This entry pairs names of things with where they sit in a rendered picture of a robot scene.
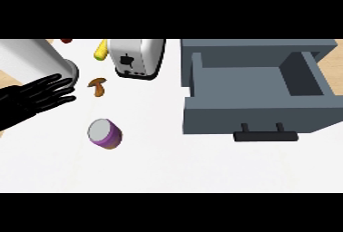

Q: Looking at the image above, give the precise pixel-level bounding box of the yellow corn cob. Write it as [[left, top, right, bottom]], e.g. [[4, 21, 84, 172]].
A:
[[93, 39, 109, 62]]

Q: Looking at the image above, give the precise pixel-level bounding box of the grey cabinet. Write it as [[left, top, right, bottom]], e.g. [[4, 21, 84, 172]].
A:
[[179, 39, 338, 89]]

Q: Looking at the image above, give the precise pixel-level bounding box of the black drawer handle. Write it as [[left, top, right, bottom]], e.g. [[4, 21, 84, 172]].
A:
[[232, 121, 300, 143]]

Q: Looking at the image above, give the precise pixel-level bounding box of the brown mushroom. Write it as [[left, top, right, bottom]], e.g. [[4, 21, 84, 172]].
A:
[[87, 77, 108, 98]]

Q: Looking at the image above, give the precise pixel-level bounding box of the grey drawer front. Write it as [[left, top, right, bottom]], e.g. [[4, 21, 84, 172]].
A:
[[180, 95, 343, 136]]

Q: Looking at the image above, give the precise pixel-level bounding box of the white toaster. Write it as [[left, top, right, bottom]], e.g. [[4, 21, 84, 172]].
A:
[[106, 39, 167, 82]]

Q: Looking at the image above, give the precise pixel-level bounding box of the grey open drawer box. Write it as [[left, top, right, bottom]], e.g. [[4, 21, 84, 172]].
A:
[[190, 51, 337, 100]]

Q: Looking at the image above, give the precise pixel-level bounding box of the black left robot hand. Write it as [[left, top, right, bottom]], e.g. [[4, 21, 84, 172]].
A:
[[0, 73, 78, 131]]

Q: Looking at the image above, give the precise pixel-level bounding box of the purple can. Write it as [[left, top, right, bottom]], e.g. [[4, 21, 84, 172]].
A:
[[85, 118, 124, 150]]

